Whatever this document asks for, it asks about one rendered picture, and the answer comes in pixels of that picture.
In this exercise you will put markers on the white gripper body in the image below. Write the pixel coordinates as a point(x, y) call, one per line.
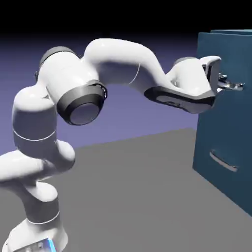
point(214, 74)

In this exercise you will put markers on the blue drawer front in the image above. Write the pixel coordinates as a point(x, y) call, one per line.
point(224, 137)
point(232, 51)

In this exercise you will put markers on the blue cabinet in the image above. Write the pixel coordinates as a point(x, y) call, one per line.
point(232, 122)

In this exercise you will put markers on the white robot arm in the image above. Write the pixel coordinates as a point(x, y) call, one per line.
point(65, 78)

